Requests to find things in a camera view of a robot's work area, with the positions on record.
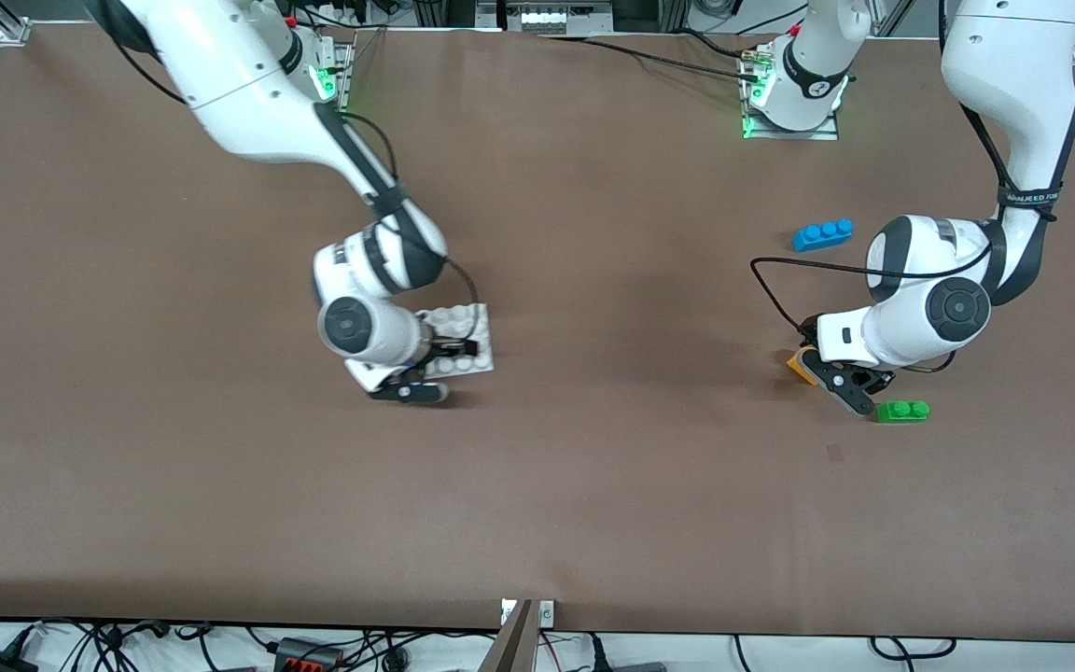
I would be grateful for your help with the yellow toy block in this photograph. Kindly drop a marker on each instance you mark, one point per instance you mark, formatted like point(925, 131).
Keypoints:
point(799, 366)

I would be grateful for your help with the blue three-stud toy block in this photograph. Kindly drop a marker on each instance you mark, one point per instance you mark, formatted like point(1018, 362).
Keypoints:
point(822, 238)

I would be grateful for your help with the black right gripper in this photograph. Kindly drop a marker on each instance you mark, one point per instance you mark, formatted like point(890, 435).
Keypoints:
point(445, 350)

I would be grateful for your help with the black box with orange connectors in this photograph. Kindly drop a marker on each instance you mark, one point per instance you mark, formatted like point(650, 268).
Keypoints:
point(300, 653)

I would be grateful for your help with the dark box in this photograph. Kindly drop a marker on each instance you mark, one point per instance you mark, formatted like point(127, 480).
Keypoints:
point(645, 11)

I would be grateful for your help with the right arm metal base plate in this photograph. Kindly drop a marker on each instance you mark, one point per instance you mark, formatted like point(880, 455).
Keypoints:
point(343, 75)

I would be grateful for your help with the white studded base plate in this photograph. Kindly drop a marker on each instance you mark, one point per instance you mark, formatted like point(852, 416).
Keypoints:
point(453, 319)

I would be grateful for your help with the small aluminium bracket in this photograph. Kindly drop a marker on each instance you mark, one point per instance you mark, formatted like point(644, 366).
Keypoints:
point(547, 613)

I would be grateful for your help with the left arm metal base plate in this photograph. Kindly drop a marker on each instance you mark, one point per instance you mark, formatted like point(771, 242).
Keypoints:
point(789, 135)

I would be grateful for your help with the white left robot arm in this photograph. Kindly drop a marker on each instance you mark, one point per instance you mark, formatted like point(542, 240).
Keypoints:
point(1013, 56)

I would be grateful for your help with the green two-stud toy block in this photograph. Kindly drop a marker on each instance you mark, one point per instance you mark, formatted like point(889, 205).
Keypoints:
point(901, 412)

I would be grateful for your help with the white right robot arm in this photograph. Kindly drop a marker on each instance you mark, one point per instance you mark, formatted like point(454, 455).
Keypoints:
point(239, 75)

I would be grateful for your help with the white power strip with plugs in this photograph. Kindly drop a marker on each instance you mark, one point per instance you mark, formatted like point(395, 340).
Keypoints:
point(342, 14)

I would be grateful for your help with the dark camera stand pole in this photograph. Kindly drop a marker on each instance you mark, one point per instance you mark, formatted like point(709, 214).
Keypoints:
point(511, 649)

